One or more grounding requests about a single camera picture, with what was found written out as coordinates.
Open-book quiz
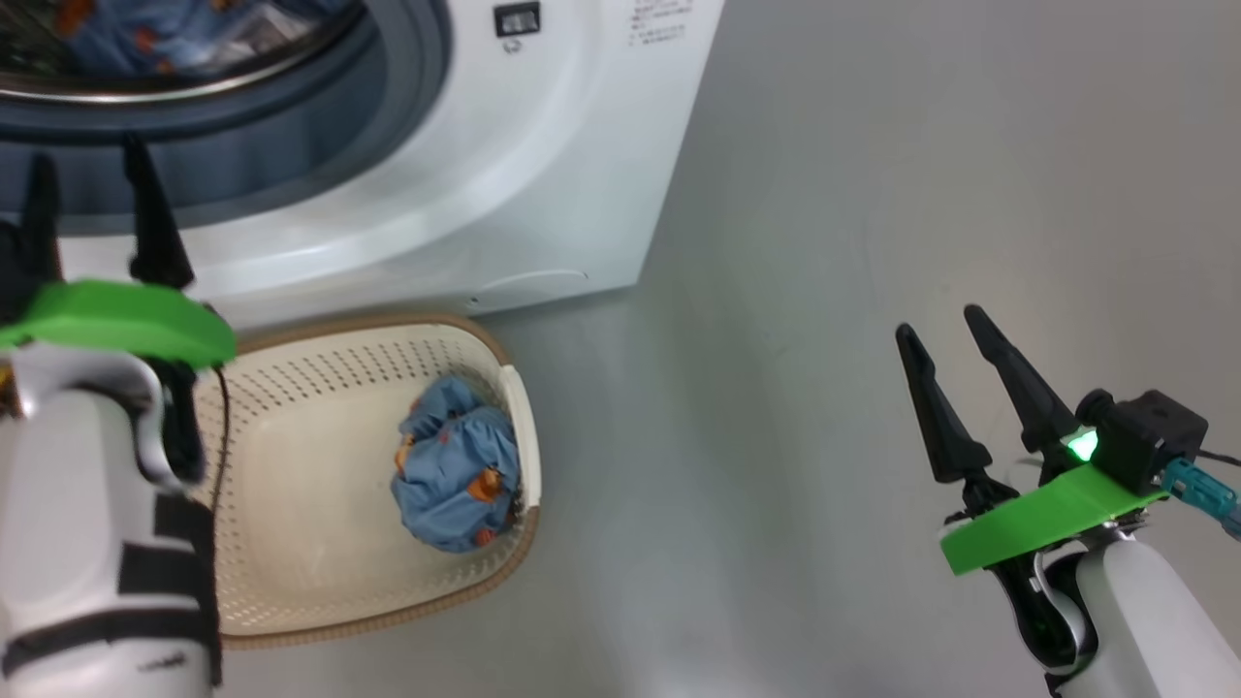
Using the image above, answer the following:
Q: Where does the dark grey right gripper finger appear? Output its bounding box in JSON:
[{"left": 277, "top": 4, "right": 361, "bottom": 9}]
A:
[
  {"left": 895, "top": 324, "right": 994, "bottom": 485},
  {"left": 963, "top": 304, "right": 1079, "bottom": 459}
]

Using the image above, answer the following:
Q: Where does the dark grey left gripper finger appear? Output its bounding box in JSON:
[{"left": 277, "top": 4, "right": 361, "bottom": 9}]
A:
[
  {"left": 121, "top": 136, "right": 197, "bottom": 290},
  {"left": 21, "top": 153, "right": 64, "bottom": 287}
]

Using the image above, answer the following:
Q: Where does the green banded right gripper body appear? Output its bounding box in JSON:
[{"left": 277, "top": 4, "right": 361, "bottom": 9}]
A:
[{"left": 939, "top": 431, "right": 1169, "bottom": 672}]

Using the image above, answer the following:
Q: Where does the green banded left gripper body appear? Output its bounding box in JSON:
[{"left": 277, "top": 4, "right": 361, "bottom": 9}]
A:
[{"left": 0, "top": 221, "right": 237, "bottom": 371}]

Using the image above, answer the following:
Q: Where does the blue garment with orange print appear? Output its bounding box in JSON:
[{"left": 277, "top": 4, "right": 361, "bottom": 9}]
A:
[
  {"left": 58, "top": 0, "right": 331, "bottom": 79},
  {"left": 391, "top": 376, "right": 525, "bottom": 554}
]

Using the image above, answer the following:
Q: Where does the grey rubber door gasket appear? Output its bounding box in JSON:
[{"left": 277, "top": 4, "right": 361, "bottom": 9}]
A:
[{"left": 0, "top": 0, "right": 455, "bottom": 236}]

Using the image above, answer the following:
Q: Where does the cream plastic laundry basket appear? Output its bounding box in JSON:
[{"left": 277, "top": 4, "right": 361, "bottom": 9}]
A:
[{"left": 189, "top": 312, "right": 542, "bottom": 650}]

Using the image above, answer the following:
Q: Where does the white front-load washing machine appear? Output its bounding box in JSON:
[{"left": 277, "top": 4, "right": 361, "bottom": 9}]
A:
[{"left": 0, "top": 0, "right": 726, "bottom": 335}]

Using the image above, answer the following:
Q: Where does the black door latch socket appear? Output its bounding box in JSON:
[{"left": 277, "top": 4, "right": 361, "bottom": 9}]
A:
[{"left": 493, "top": 2, "right": 542, "bottom": 38}]

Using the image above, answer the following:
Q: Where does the printed warning text label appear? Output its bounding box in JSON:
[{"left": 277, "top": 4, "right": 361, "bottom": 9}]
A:
[{"left": 625, "top": 0, "right": 699, "bottom": 49}]

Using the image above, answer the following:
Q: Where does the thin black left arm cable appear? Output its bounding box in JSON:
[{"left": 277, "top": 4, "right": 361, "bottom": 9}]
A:
[{"left": 207, "top": 364, "right": 232, "bottom": 515}]

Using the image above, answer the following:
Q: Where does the teal plug camera cable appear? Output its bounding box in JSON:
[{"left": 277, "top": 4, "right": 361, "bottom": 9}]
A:
[{"left": 1161, "top": 448, "right": 1241, "bottom": 540}]

